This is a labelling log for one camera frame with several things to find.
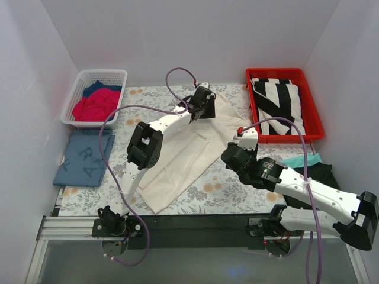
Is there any cream white t-shirt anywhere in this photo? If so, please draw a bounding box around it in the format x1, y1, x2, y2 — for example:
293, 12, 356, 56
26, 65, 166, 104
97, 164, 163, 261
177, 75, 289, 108
138, 93, 248, 214

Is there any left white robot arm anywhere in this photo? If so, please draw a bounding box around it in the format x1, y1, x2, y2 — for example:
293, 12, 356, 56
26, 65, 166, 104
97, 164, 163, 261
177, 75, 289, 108
98, 83, 216, 237

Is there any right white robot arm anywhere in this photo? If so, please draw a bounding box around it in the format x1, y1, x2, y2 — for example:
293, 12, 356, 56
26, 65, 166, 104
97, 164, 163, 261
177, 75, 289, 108
221, 143, 378, 251

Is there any floral table mat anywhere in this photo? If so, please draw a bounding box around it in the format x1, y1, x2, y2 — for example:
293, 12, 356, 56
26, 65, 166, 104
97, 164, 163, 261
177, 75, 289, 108
58, 85, 303, 217

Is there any black white striped shirt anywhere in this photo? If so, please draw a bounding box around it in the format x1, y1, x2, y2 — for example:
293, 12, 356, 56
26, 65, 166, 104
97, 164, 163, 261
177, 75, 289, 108
250, 77, 306, 135

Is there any teal folded t-shirt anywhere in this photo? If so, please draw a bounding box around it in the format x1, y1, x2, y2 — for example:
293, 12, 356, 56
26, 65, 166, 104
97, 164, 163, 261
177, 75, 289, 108
281, 154, 322, 168

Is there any black folded t-shirt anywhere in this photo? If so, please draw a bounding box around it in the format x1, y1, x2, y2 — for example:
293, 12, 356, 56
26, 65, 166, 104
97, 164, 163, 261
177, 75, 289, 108
284, 162, 340, 209

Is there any red plastic bin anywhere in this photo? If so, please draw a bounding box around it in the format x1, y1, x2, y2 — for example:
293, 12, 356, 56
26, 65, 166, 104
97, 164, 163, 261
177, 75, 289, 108
246, 68, 325, 144

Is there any red crumpled t-shirt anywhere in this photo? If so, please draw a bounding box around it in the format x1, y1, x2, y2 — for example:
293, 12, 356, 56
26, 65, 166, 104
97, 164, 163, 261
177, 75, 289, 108
72, 88, 121, 122

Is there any navy blue t-shirt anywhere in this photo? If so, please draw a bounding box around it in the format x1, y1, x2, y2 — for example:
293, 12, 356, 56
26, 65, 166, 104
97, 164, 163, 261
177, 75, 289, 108
82, 80, 122, 98

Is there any white plastic laundry basket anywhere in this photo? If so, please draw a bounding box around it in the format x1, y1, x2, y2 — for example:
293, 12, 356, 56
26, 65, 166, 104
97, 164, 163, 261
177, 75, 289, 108
61, 69, 127, 128

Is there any blue folded t-shirt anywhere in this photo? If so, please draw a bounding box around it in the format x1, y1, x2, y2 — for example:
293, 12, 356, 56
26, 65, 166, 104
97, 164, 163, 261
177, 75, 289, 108
53, 129, 115, 187

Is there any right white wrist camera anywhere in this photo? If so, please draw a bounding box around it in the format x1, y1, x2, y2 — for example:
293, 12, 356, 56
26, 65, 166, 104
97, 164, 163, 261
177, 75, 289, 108
237, 127, 258, 151

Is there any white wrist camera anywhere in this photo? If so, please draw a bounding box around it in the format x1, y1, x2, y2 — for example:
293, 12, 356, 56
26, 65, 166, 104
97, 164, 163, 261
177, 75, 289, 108
237, 127, 258, 151
195, 81, 210, 89

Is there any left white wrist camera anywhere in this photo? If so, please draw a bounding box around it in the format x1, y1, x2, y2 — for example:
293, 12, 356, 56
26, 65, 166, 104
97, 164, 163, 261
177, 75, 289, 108
195, 81, 210, 89

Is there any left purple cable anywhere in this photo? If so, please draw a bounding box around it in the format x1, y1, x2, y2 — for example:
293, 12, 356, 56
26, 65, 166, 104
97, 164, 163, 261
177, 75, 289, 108
98, 67, 198, 266

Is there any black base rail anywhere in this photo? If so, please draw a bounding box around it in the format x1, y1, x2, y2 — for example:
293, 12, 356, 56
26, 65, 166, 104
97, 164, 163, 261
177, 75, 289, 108
92, 214, 300, 250

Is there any aluminium frame rail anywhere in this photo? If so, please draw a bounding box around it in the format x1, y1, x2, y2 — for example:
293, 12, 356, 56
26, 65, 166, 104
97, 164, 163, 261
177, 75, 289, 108
25, 214, 371, 284

